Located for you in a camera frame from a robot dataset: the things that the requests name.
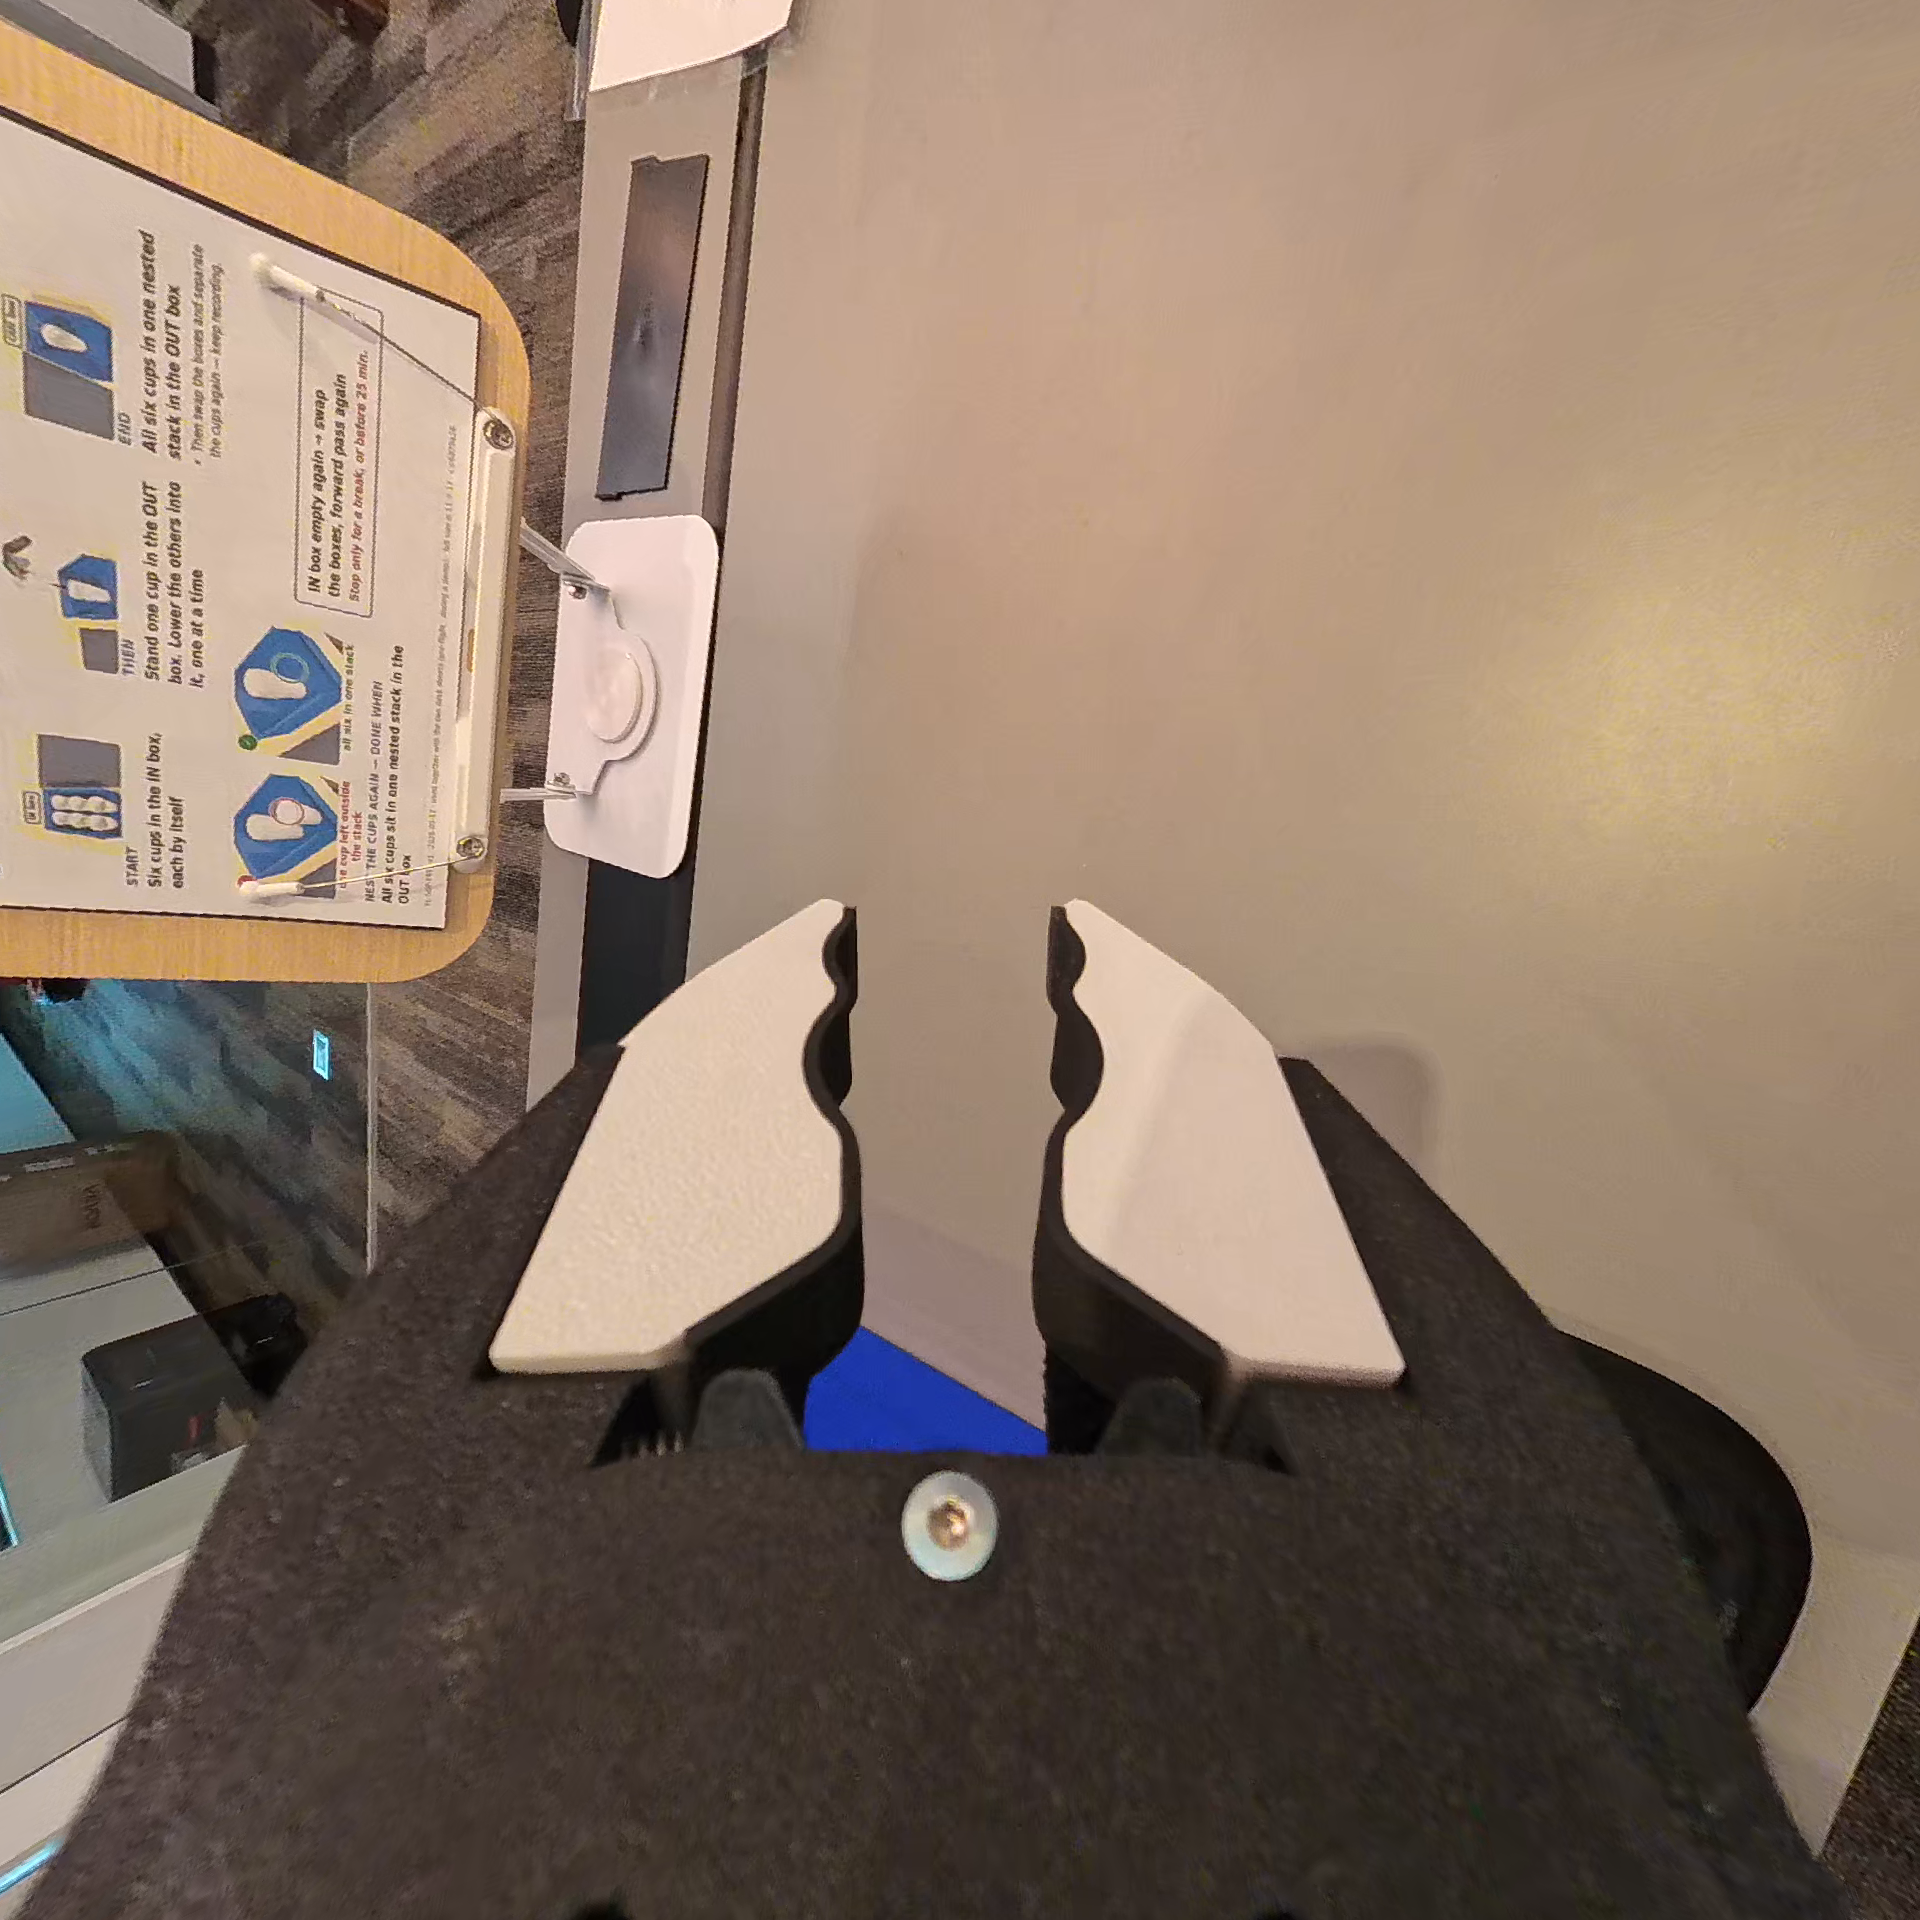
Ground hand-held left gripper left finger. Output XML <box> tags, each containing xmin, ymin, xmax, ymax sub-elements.
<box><xmin>488</xmin><ymin>901</ymin><xmax>869</xmax><ymax>1454</ymax></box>

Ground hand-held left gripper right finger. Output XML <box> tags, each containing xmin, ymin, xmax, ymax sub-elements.
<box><xmin>1032</xmin><ymin>901</ymin><xmax>1410</xmax><ymax>1454</ymax></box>

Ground narrow blue plastic bin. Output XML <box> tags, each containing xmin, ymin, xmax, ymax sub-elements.
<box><xmin>804</xmin><ymin>1325</ymin><xmax>1055</xmax><ymax>1458</ymax></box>

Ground black rectangular table inlay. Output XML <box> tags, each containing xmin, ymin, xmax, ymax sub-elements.
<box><xmin>576</xmin><ymin>862</ymin><xmax>703</xmax><ymax>1056</ymax></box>
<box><xmin>594</xmin><ymin>150</ymin><xmax>713</xmax><ymax>506</ymax></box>

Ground white clipboard stand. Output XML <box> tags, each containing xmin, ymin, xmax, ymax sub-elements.
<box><xmin>497</xmin><ymin>512</ymin><xmax>723</xmax><ymax>881</ymax></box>

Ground dark box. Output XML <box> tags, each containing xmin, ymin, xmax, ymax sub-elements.
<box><xmin>80</xmin><ymin>1296</ymin><xmax>304</xmax><ymax>1504</ymax></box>

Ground black quilted armrest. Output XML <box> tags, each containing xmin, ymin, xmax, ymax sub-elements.
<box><xmin>1567</xmin><ymin>1332</ymin><xmax>1815</xmax><ymax>1722</ymax></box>

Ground brown cardboard box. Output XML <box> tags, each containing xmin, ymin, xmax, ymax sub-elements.
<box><xmin>0</xmin><ymin>1132</ymin><xmax>186</xmax><ymax>1272</ymax></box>

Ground wooden instruction clipboard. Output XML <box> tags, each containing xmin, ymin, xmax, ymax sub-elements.
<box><xmin>0</xmin><ymin>21</ymin><xmax>533</xmax><ymax>989</ymax></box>

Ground laminated paper sheet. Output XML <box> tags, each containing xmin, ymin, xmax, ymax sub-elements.
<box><xmin>583</xmin><ymin>0</ymin><xmax>799</xmax><ymax>97</ymax></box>

